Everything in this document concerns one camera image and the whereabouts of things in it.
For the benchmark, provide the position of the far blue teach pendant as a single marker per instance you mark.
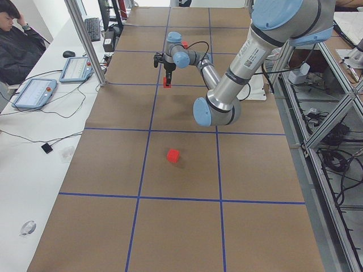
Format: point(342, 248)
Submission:
point(76, 70)

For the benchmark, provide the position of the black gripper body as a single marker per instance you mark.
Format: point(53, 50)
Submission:
point(169, 67)

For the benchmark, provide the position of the clear tape dispenser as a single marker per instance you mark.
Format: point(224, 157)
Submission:
point(28, 228)

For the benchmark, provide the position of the black power adapter box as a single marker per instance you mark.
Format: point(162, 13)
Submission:
point(109, 41)

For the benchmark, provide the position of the seated person in black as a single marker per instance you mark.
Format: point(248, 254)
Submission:
point(21, 45)

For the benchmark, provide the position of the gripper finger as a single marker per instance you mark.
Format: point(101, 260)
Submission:
point(168, 78)

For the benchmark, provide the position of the red block placed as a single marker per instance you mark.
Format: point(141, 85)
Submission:
point(166, 83)
point(184, 44)

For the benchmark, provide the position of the blue teach pendant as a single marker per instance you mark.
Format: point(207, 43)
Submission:
point(76, 70)
point(35, 94)

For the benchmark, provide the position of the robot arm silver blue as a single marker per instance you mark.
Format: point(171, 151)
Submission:
point(273, 23)

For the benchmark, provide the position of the black computer mouse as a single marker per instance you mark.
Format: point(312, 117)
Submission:
point(68, 53)

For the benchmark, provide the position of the aluminium frame post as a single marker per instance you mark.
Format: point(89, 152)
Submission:
point(80, 28)

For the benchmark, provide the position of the small white box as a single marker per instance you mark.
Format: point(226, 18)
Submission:
point(298, 76)

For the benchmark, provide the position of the small black square device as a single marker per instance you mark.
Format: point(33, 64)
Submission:
point(47, 148)

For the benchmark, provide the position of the white central pedestal column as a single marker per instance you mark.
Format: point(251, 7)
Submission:
point(254, 90)

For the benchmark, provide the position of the black keyboard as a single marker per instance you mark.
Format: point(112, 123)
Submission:
point(93, 28)

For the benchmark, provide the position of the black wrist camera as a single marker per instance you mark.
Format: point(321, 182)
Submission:
point(157, 59)

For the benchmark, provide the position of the near blue teach pendant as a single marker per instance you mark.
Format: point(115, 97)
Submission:
point(35, 94)

